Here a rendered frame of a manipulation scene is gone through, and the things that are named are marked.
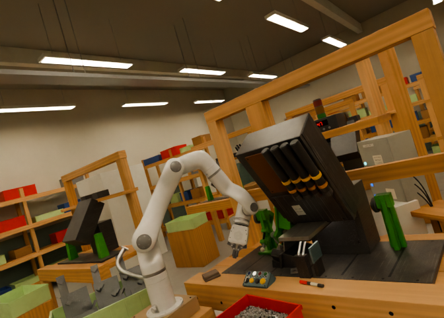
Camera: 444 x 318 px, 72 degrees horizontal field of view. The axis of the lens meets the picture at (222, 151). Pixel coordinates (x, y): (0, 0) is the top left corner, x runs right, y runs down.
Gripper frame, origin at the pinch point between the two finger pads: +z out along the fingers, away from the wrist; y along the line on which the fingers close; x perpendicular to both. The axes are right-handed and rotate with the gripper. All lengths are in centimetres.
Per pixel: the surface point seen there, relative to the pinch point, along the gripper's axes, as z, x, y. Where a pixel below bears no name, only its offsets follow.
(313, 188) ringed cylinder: -30, -38, 33
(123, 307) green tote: 40, 14, -58
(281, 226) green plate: -19.0, 0.0, 21.1
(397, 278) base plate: -2, -27, 69
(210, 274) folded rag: 12.5, 21.6, -15.1
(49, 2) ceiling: -307, 115, -369
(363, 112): -443, 547, 169
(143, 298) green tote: 34, 19, -50
